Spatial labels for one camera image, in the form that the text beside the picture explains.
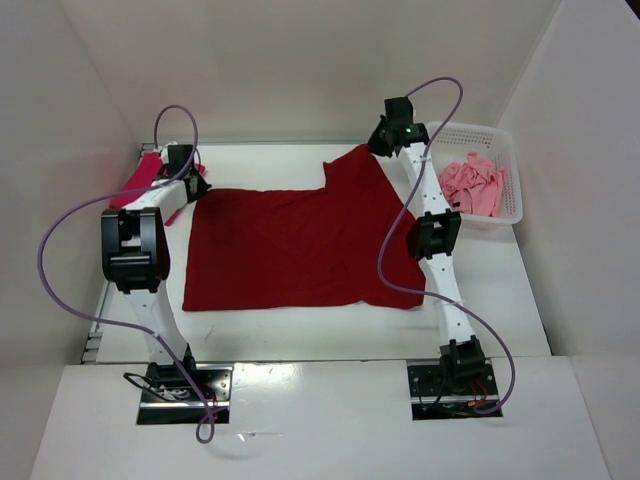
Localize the magenta t shirt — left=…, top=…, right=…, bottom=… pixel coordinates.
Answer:
left=109, top=144, right=206, bottom=226

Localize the dark red t shirt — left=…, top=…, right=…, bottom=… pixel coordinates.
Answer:
left=182, top=145, right=426, bottom=312

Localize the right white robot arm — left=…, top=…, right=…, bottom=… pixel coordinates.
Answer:
left=368, top=97, right=486, bottom=394

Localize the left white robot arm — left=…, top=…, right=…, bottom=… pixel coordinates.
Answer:
left=101, top=142, right=210, bottom=402

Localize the light pink t shirt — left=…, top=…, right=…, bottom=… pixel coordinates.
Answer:
left=438, top=152, right=507, bottom=217

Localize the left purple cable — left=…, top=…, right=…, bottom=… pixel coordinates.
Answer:
left=38, top=104, right=229, bottom=445

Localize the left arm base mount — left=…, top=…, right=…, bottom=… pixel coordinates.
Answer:
left=122, top=363, right=235, bottom=426

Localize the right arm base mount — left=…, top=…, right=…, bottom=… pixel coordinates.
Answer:
left=406, top=360, right=502, bottom=421

